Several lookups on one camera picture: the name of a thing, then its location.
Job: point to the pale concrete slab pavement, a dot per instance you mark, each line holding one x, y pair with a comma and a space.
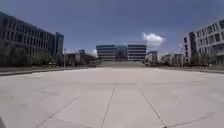
110, 96

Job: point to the low building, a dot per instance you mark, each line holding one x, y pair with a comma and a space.
80, 58

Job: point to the distant buildings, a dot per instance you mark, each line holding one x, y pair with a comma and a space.
165, 58

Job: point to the blue glass building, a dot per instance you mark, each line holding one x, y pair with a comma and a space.
120, 52

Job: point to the white building with dark windows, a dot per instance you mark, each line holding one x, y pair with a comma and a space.
208, 40

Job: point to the wide stone steps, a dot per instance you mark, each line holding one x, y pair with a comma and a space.
120, 64

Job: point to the row of trees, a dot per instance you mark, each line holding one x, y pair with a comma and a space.
23, 57
206, 58

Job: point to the large grey curved building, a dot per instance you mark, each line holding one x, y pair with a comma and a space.
26, 36

